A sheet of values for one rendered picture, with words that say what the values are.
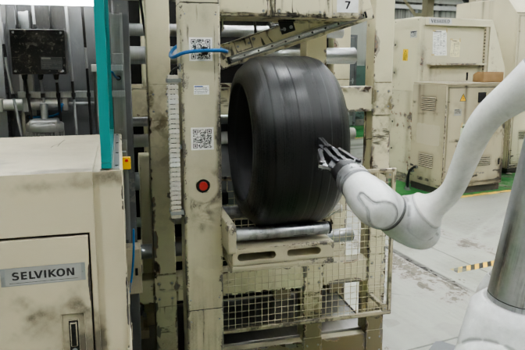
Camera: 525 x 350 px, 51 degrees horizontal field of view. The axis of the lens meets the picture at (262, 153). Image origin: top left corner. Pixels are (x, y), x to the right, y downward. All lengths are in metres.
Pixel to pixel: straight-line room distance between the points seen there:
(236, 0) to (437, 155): 4.57
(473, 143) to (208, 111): 0.88
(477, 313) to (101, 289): 0.72
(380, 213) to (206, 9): 0.89
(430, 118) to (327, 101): 4.74
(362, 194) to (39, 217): 0.71
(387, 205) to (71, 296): 0.71
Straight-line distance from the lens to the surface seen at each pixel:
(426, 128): 6.48
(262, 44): 2.25
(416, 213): 1.41
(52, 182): 1.08
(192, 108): 1.80
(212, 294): 1.97
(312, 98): 1.72
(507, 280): 1.13
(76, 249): 1.11
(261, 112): 1.69
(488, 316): 1.15
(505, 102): 1.24
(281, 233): 1.86
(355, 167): 1.43
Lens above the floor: 1.47
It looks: 9 degrees down
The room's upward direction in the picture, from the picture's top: straight up
